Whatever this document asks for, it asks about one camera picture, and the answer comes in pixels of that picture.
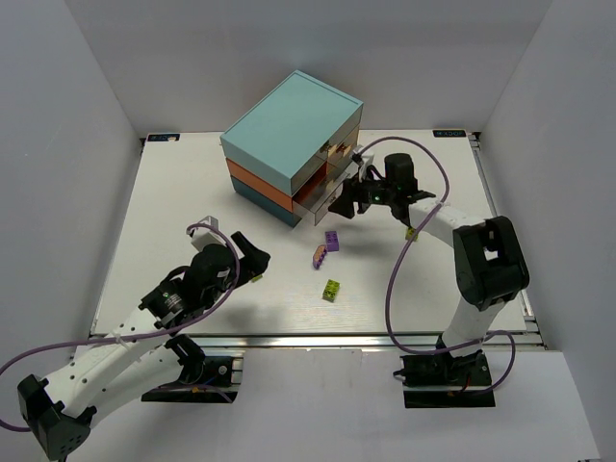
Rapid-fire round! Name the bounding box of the clear bottom drawer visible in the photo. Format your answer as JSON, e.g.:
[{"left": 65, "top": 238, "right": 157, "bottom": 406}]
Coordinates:
[{"left": 293, "top": 166, "right": 357, "bottom": 225}]

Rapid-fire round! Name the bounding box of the purple curved patterned lego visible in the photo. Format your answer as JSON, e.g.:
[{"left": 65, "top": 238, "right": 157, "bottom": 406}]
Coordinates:
[{"left": 312, "top": 244, "right": 328, "bottom": 270}]

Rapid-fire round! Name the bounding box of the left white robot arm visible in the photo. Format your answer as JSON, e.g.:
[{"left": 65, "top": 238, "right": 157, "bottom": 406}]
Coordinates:
[{"left": 17, "top": 225, "right": 270, "bottom": 461}]

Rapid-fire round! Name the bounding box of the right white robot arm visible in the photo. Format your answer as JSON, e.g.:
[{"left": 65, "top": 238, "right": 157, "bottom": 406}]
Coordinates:
[{"left": 328, "top": 153, "right": 529, "bottom": 358}]

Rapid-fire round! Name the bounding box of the purple 2x3 lego brick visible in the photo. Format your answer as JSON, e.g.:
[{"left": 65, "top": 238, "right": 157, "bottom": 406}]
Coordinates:
[{"left": 324, "top": 230, "right": 340, "bottom": 252}]

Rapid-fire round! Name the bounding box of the lime 2x3 lego right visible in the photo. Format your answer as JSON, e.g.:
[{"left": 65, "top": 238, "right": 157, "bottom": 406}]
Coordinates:
[{"left": 405, "top": 227, "right": 418, "bottom": 241}]

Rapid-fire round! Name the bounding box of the right blue label sticker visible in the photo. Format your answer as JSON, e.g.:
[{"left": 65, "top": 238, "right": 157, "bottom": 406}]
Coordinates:
[{"left": 432, "top": 129, "right": 467, "bottom": 138}]

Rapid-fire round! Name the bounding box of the blue label sticker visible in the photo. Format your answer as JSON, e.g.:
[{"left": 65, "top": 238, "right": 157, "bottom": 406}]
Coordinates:
[
  {"left": 146, "top": 133, "right": 180, "bottom": 142},
  {"left": 432, "top": 129, "right": 467, "bottom": 138}
]

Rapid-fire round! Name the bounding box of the lime patterned lego centre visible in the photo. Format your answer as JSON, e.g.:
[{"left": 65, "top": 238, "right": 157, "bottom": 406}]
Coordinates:
[{"left": 321, "top": 279, "right": 341, "bottom": 302}]

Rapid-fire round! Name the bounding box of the teal orange drawer cabinet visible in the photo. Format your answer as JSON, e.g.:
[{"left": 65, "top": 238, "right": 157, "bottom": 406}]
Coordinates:
[{"left": 219, "top": 70, "right": 364, "bottom": 227}]

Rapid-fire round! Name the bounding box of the left blue label sticker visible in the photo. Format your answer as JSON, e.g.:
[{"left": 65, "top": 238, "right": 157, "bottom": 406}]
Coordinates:
[{"left": 146, "top": 133, "right": 180, "bottom": 142}]

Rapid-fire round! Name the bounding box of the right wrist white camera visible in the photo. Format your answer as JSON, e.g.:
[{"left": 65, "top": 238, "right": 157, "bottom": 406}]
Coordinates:
[{"left": 351, "top": 146, "right": 374, "bottom": 181}]

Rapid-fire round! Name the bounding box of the wrist white camera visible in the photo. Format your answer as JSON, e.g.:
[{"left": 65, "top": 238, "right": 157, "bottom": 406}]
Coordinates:
[
  {"left": 186, "top": 216, "right": 224, "bottom": 252},
  {"left": 351, "top": 146, "right": 374, "bottom": 181}
]

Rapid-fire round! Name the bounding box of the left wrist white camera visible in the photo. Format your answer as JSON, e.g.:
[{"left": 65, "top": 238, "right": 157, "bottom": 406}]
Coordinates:
[{"left": 186, "top": 216, "right": 224, "bottom": 252}]

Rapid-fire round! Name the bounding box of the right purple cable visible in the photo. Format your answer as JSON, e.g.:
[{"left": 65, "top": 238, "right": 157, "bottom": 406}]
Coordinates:
[{"left": 358, "top": 137, "right": 517, "bottom": 397}]

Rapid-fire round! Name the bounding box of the purple cable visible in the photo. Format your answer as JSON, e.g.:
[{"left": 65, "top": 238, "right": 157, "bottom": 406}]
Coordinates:
[
  {"left": 358, "top": 137, "right": 517, "bottom": 397},
  {"left": 0, "top": 223, "right": 242, "bottom": 432}
]

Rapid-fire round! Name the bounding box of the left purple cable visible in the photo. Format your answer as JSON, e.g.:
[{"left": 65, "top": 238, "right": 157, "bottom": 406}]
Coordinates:
[{"left": 0, "top": 223, "right": 242, "bottom": 432}]

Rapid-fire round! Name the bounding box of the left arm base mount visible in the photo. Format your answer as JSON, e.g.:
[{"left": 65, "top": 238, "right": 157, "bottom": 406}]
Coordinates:
[{"left": 141, "top": 335, "right": 243, "bottom": 404}]

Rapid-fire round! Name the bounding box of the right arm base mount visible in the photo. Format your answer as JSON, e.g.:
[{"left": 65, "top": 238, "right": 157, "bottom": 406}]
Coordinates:
[{"left": 393, "top": 339, "right": 498, "bottom": 409}]

